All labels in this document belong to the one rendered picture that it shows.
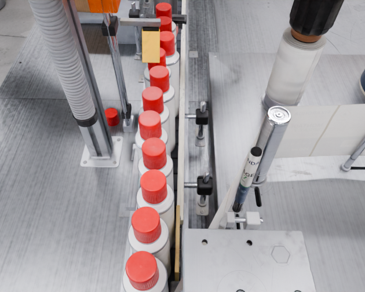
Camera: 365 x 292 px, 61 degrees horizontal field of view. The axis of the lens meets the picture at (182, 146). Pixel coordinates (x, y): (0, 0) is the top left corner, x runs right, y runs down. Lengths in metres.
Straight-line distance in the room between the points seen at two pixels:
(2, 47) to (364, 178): 2.55
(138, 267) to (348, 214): 0.44
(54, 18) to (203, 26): 0.80
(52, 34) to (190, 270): 0.27
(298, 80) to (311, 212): 0.27
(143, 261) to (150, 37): 0.36
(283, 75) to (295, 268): 0.47
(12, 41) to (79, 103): 2.40
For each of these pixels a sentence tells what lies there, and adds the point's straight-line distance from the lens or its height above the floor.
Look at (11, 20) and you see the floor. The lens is 3.08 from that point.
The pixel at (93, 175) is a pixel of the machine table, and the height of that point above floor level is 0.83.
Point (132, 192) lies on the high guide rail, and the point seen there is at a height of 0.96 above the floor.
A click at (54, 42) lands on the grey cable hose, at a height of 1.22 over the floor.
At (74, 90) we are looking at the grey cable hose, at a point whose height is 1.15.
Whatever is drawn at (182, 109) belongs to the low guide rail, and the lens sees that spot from 0.69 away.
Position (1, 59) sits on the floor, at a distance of 2.66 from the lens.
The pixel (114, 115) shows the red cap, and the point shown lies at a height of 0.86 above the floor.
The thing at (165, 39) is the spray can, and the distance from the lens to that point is 0.59.
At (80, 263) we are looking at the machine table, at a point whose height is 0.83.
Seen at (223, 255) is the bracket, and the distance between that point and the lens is 0.29.
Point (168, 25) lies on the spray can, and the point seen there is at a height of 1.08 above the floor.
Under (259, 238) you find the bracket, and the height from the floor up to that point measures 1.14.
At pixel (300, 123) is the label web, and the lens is 0.57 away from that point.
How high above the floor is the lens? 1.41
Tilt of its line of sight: 53 degrees down
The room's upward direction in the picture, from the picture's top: 1 degrees clockwise
